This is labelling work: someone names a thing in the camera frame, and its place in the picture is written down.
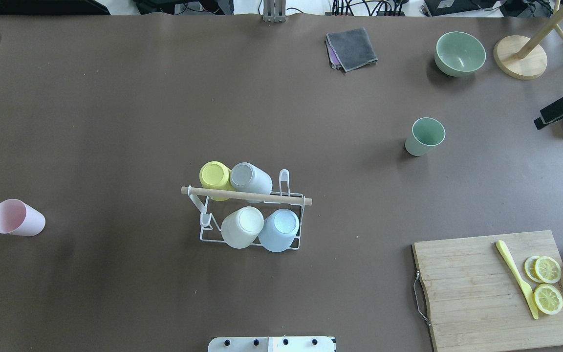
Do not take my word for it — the cream white plastic cup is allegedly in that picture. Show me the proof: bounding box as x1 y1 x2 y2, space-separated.
221 206 264 249

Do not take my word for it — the bamboo cutting board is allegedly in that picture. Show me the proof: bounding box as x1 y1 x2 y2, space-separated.
412 230 563 352

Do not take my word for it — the grey plastic cup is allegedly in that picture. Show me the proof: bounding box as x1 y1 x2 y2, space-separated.
230 162 273 195

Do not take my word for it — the lemon slice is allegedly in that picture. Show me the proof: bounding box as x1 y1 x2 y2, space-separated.
533 284 563 315
533 256 562 285

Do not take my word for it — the yellow plastic knife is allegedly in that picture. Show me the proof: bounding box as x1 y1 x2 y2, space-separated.
496 240 539 319

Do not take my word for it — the light blue plastic cup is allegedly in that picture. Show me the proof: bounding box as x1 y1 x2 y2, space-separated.
258 209 300 252

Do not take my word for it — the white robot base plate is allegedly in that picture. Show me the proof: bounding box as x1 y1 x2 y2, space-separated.
207 336 337 352

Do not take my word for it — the purple folded cloth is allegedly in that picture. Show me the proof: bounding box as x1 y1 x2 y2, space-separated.
325 40 342 70

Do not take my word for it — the white wire cup rack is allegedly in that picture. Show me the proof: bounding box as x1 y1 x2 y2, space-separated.
181 169 312 253

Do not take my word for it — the pink plastic cup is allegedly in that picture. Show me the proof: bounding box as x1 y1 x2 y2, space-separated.
0 199 45 237

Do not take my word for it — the green ceramic bowl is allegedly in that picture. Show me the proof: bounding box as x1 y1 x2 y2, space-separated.
435 31 486 77

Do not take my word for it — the wooden mug tree stand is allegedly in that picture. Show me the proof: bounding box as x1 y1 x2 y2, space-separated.
493 1 563 80

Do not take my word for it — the yellow plastic cup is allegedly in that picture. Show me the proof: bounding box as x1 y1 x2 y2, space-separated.
199 161 235 191

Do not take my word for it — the mint green plastic cup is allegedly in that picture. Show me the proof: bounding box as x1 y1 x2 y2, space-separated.
405 117 446 156

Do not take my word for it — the grey folded cloth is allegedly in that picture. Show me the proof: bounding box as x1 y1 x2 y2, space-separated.
325 27 378 73

